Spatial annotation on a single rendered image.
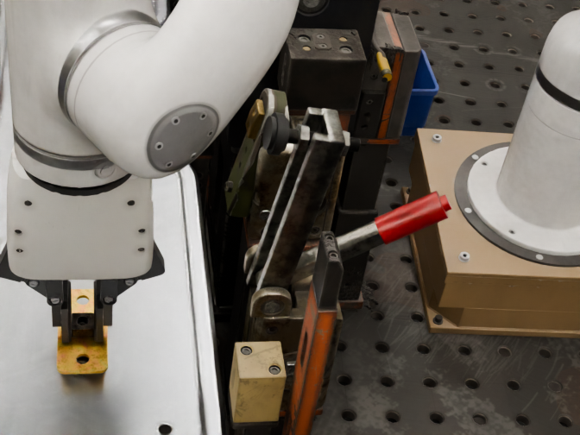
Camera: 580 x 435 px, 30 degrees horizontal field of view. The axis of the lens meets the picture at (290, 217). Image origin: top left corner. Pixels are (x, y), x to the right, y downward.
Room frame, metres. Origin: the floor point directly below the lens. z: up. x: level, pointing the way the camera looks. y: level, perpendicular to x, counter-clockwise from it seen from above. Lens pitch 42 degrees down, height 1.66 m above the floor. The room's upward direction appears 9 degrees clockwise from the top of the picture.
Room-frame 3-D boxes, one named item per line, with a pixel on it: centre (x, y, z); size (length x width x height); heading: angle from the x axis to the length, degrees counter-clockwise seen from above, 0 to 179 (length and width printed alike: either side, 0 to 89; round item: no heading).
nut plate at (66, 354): (0.55, 0.14, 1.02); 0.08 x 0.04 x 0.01; 14
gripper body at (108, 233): (0.54, 0.14, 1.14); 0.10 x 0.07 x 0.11; 104
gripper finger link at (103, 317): (0.55, 0.12, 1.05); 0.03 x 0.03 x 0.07; 14
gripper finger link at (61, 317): (0.54, 0.17, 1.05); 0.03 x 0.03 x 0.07; 14
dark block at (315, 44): (0.83, -0.01, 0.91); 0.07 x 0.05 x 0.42; 104
